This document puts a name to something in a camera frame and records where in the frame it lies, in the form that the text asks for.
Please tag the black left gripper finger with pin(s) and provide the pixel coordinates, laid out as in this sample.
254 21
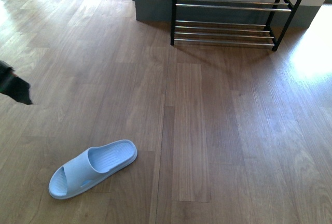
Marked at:
14 86

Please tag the light blue slide slipper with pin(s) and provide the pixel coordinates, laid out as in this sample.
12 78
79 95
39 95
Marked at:
90 168

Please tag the black metal shoe rack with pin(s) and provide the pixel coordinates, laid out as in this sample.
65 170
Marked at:
244 23

